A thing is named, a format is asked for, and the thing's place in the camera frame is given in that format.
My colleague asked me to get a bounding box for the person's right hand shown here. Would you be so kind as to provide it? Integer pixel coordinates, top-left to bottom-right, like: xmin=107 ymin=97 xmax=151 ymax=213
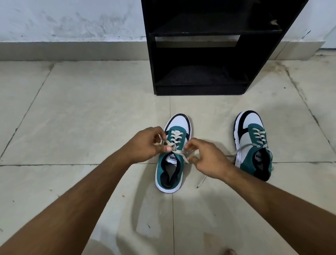
xmin=185 ymin=138 xmax=236 ymax=182

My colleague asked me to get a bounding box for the person's left hand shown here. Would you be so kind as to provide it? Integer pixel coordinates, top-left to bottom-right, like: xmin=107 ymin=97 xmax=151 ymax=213
xmin=123 ymin=127 xmax=173 ymax=165

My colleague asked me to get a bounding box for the beige shoelace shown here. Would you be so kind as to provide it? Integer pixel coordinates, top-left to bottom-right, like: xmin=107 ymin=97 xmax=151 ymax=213
xmin=153 ymin=130 xmax=208 ymax=189
xmin=226 ymin=127 xmax=269 ymax=161

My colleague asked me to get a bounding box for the person's left forearm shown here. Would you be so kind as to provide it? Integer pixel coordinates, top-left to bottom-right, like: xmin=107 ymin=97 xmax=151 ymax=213
xmin=0 ymin=151 xmax=132 ymax=255

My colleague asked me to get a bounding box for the person's right forearm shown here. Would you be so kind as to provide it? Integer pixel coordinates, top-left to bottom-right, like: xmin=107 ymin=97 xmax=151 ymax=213
xmin=223 ymin=166 xmax=336 ymax=255

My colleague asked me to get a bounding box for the green white black sneaker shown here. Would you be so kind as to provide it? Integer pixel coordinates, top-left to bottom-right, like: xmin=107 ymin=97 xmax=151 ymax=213
xmin=155 ymin=113 xmax=193 ymax=194
xmin=233 ymin=110 xmax=273 ymax=182

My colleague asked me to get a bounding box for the black wooden shoe rack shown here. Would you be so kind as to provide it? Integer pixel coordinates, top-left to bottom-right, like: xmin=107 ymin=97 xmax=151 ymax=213
xmin=141 ymin=0 xmax=310 ymax=96

